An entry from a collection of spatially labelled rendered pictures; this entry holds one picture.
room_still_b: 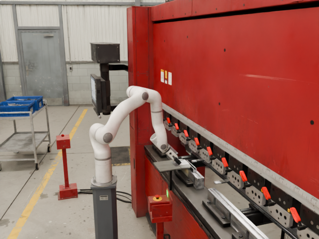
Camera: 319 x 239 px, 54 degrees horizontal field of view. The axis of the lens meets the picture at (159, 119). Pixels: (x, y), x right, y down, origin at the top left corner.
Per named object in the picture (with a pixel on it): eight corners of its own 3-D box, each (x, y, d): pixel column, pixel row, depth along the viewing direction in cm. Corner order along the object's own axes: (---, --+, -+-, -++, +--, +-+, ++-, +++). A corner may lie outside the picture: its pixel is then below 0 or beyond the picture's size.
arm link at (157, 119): (166, 113, 233) (169, 150, 243) (160, 107, 248) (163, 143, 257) (154, 114, 231) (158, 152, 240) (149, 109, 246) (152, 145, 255)
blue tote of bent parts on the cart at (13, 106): (4, 112, 503) (2, 101, 498) (35, 111, 508) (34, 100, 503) (-6, 118, 469) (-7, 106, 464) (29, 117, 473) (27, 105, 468)
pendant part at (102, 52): (93, 114, 382) (89, 42, 359) (113, 112, 389) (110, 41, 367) (99, 125, 335) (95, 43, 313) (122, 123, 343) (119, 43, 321)
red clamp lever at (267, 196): (261, 186, 154) (270, 206, 149) (268, 185, 155) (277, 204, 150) (259, 188, 155) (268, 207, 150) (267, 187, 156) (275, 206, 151)
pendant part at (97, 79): (91, 104, 370) (89, 73, 361) (101, 103, 374) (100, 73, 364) (97, 113, 329) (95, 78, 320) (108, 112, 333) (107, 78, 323)
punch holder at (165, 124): (163, 126, 304) (164, 110, 300) (172, 125, 307) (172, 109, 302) (169, 131, 290) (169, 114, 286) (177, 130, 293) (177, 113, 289)
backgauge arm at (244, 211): (226, 225, 222) (227, 207, 218) (300, 209, 241) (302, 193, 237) (232, 231, 214) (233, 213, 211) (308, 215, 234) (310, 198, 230)
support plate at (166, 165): (153, 163, 264) (153, 162, 264) (182, 159, 272) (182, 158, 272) (159, 171, 248) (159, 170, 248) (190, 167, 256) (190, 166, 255)
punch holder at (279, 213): (267, 213, 157) (270, 183, 153) (281, 210, 160) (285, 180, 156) (288, 230, 144) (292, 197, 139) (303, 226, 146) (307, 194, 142)
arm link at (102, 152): (98, 161, 218) (96, 129, 211) (88, 153, 233) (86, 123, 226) (114, 158, 224) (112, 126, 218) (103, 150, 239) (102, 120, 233)
